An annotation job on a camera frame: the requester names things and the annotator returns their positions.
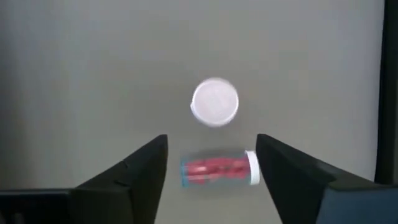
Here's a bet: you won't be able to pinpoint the pink pill bottle white cap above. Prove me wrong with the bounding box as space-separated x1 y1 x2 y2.
190 77 240 128

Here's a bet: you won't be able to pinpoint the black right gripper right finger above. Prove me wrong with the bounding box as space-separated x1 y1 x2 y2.
256 133 336 224

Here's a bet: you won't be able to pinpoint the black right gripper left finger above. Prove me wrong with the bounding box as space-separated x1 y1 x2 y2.
71 134 169 224

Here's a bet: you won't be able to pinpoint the blue pill bottle red pills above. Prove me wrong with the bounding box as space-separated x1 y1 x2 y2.
180 150 261 189

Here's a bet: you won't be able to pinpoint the black aluminium table frame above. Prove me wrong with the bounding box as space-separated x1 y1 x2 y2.
374 0 398 185

